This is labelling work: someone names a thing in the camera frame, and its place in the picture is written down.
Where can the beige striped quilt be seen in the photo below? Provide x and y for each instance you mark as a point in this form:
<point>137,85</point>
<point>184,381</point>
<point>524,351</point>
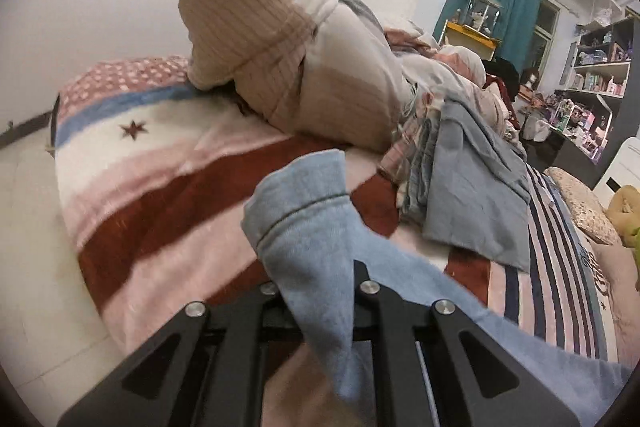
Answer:
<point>300,57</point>

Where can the white miniature house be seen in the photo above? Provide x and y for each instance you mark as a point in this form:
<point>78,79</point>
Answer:
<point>482,9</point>

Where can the dark shelf unit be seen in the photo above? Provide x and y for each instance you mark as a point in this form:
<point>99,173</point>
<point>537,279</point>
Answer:
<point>602,72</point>

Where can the plaid folded cloth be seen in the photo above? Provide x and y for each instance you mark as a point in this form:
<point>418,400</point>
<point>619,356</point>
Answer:
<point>412,157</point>

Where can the striped star blanket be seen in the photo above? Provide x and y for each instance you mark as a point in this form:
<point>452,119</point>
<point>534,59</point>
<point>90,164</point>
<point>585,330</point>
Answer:
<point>165,187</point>

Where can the window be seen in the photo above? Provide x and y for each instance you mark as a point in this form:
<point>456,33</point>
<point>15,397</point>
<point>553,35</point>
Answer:
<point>544,38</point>

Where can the dark cluttered desk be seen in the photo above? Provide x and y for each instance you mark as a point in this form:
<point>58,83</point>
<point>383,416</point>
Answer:
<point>565,152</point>

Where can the yellow-green plush toy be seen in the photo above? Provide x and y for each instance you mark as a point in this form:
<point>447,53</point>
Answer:
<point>627,217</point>

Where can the yellow cabinet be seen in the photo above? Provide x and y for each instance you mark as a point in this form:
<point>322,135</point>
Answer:
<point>471,35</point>

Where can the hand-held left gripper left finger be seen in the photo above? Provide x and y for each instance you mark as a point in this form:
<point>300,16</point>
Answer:
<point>239,332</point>

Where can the grey folded garment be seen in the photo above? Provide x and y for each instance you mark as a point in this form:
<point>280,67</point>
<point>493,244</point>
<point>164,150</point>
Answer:
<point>475,187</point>

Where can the teal curtain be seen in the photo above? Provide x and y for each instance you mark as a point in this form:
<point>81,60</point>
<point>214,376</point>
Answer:
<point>495,7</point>

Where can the light blue pants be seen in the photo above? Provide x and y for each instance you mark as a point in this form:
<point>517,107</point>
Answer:
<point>320,267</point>

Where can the white chair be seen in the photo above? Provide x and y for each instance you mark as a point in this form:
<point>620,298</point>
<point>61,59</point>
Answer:
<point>620,172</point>

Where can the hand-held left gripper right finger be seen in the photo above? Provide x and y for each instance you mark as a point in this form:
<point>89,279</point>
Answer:
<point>391,332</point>

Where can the floral pillow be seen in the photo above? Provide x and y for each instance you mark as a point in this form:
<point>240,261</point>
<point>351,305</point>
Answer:
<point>584,205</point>

